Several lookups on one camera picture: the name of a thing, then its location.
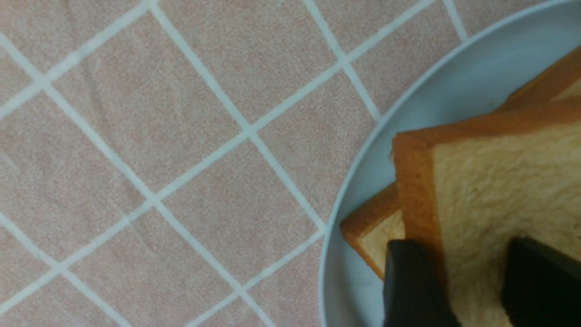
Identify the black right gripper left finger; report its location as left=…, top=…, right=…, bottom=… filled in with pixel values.
left=383, top=239, right=460, bottom=327

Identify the pink checked tablecloth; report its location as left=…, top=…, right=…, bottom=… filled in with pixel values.
left=1, top=0, right=537, bottom=327

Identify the toast slice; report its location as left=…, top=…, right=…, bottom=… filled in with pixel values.
left=340, top=46, right=581, bottom=281
left=392, top=97, right=581, bottom=327

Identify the grey-blue plate with bread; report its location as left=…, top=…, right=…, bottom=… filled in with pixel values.
left=318, top=0, right=581, bottom=327

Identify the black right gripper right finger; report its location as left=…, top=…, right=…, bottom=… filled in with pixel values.
left=501, top=238, right=581, bottom=327

